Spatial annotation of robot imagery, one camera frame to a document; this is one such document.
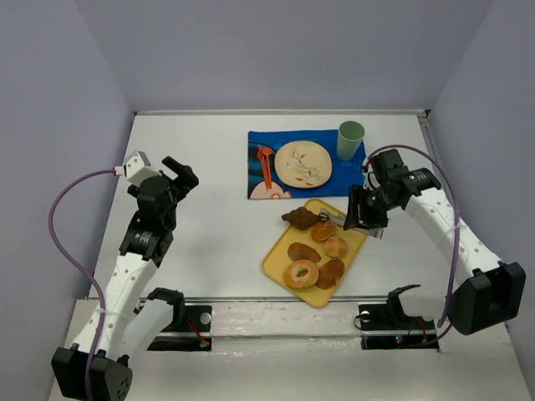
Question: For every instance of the green plastic cup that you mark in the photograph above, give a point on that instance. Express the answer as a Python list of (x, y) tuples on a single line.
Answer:
[(350, 137)]

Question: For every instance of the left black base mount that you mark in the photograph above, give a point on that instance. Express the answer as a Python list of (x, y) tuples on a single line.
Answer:
[(190, 334)]

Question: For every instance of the beige ceramic plate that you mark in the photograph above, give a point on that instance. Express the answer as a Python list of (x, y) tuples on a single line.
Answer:
[(303, 164)]

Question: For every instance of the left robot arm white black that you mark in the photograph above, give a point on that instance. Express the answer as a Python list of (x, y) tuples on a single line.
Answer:
[(96, 365)]

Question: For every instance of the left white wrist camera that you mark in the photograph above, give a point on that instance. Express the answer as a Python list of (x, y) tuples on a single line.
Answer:
[(138, 168)]

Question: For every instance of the sugared ring donut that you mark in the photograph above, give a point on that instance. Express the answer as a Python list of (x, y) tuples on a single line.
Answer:
[(301, 274)]

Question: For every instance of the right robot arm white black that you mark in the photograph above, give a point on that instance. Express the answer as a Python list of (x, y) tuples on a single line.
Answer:
[(482, 289)]

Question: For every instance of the brown glazed pastry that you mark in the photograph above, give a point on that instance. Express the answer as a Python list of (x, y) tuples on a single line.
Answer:
[(330, 274)]

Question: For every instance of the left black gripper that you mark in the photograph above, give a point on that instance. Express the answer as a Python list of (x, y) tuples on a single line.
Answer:
[(180, 176)]

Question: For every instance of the yellow plastic tray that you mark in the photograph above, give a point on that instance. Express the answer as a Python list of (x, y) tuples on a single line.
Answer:
[(276, 261)]

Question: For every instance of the light round bread roll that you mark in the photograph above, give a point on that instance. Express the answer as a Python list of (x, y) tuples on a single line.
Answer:
[(335, 247)]

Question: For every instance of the blue patterned placemat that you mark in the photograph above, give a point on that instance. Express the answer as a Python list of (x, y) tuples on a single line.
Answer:
[(345, 173)]

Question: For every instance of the brown oval bread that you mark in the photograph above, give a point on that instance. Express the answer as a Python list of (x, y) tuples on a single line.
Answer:
[(300, 251)]

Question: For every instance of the orange plastic fork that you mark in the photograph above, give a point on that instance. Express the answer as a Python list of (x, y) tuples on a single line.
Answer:
[(263, 155)]

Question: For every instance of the aluminium front rail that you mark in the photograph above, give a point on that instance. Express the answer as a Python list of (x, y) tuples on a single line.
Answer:
[(205, 300)]

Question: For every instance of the sesame glazed bun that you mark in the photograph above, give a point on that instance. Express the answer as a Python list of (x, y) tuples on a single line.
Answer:
[(322, 231)]

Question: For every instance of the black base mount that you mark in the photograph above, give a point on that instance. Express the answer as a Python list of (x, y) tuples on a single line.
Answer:
[(381, 331), (190, 334)]

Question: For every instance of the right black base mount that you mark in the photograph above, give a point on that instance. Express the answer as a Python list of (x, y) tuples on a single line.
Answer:
[(381, 331)]

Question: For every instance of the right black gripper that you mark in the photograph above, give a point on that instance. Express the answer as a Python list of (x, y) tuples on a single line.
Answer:
[(364, 210)]

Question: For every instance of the dark chocolate croissant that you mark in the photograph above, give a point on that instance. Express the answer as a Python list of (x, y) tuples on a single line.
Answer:
[(301, 218)]

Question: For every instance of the silver metal tongs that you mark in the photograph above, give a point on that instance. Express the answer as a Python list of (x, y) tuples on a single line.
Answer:
[(344, 222)]

